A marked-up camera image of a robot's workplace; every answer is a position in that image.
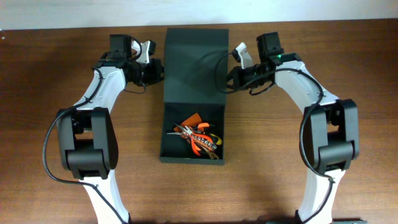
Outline dark green box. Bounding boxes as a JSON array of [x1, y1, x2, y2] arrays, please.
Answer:
[[159, 28, 229, 166]]

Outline orange scraper wooden handle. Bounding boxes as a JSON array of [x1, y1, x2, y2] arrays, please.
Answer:
[[172, 113, 221, 159]]

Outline orange needle nose pliers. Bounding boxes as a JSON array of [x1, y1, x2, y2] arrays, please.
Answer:
[[169, 123, 210, 139]]

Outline orange socket bit rail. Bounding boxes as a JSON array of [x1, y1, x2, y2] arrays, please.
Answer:
[[191, 134, 218, 152]]

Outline yellow black screwdriver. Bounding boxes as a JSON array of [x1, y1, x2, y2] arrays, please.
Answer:
[[210, 133, 223, 146]]

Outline small red cutting pliers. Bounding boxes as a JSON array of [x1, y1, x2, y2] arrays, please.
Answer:
[[180, 126, 218, 156]]

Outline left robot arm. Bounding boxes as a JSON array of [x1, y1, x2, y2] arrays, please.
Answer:
[[56, 53, 164, 223]]

